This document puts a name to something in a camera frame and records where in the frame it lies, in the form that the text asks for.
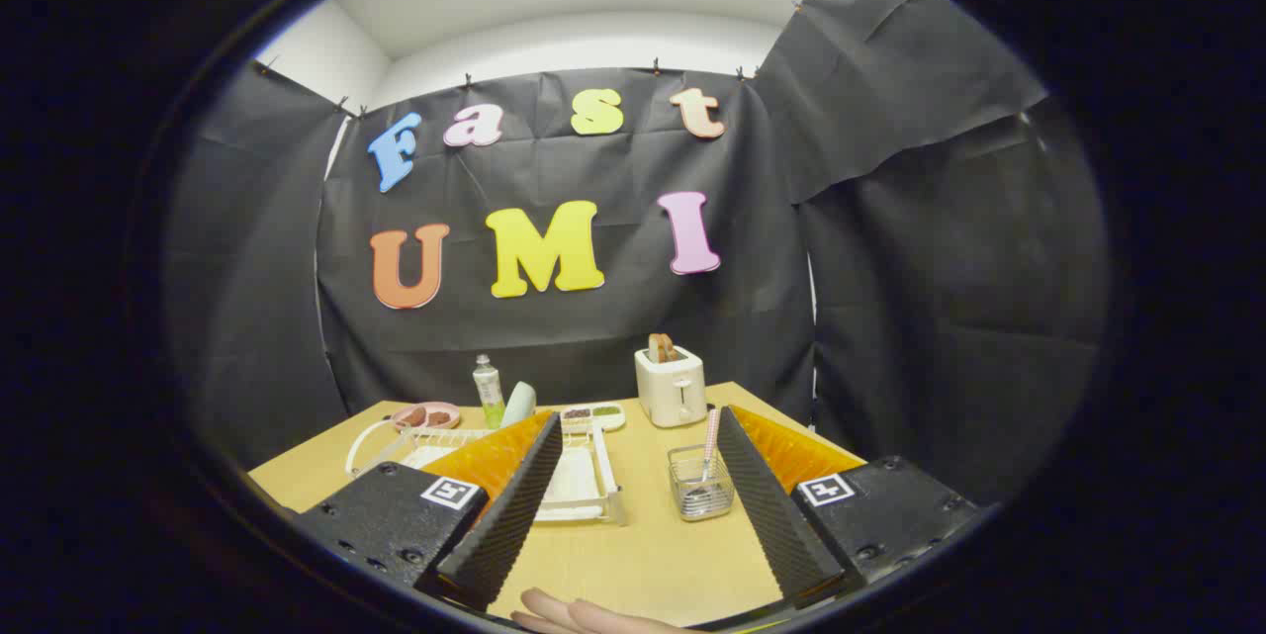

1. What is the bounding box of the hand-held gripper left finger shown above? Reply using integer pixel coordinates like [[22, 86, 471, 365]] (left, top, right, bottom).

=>
[[293, 409, 565, 613]]

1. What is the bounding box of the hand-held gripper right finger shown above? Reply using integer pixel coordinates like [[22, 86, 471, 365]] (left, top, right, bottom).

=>
[[716, 405, 980, 610]]

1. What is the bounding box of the checkered handle spoon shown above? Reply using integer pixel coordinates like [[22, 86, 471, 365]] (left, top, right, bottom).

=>
[[687, 407, 722, 506]]

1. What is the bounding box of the pale green plate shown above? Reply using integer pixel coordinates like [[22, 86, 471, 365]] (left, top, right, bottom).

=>
[[500, 381, 538, 429]]

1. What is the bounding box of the clear basket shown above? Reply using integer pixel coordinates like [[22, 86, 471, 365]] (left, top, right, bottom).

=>
[[667, 444, 736, 522]]

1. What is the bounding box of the pink plate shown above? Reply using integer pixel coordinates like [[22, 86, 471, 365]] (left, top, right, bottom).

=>
[[390, 402, 462, 431]]

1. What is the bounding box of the white drip tray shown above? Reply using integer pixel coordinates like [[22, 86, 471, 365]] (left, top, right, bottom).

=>
[[401, 416, 606, 508]]

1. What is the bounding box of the green drink bottle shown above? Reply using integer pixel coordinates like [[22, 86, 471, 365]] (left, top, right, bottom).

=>
[[472, 354, 506, 430]]

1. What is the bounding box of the white divided grain tray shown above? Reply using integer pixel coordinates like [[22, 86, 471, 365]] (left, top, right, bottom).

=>
[[560, 403, 627, 434]]

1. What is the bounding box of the white toaster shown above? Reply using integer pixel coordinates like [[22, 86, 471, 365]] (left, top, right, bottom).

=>
[[634, 345, 709, 429]]

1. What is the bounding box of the white wire dish rack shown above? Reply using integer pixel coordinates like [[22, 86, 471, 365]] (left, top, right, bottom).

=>
[[344, 413, 628, 526]]

